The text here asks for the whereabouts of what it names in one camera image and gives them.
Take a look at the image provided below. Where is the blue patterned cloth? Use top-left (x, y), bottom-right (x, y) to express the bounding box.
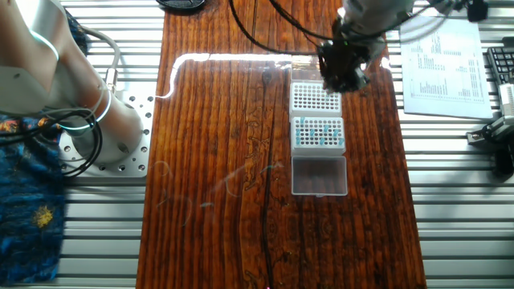
top-left (0, 7), bottom-right (89, 287)

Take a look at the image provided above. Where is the printed paper sheet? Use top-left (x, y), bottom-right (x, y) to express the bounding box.
top-left (399, 15), bottom-right (495, 120)

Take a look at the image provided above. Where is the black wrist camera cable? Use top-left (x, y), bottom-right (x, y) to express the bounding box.
top-left (227, 0), bottom-right (467, 56)

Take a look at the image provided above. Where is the black mount block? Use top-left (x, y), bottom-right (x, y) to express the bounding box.
top-left (492, 146), bottom-right (514, 177)

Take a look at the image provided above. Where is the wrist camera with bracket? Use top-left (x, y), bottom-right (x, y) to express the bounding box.
top-left (465, 0), bottom-right (490, 23)

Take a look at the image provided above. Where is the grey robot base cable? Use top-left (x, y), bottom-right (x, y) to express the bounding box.
top-left (80, 26), bottom-right (121, 94)

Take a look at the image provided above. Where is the black keyboard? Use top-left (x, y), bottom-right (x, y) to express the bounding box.
top-left (486, 45), bottom-right (514, 86)

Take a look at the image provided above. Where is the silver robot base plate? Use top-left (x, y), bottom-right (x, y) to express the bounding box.
top-left (58, 91), bottom-right (156, 179)

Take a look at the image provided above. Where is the brown wooden board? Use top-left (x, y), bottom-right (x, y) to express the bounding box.
top-left (135, 0), bottom-right (428, 289)

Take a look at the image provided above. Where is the metal mount bracket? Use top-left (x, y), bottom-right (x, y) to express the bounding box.
top-left (465, 116), bottom-right (514, 146)

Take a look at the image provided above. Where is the small silver camera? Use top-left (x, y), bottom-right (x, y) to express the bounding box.
top-left (497, 82), bottom-right (514, 118)

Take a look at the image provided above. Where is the white pipette tip box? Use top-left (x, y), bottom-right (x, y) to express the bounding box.
top-left (288, 55), bottom-right (343, 124)
top-left (289, 116), bottom-right (349, 197)

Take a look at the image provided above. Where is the black cable bundle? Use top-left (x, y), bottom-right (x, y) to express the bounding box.
top-left (0, 108), bottom-right (105, 178)

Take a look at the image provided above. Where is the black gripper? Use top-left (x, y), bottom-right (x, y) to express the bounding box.
top-left (319, 34), bottom-right (378, 94)

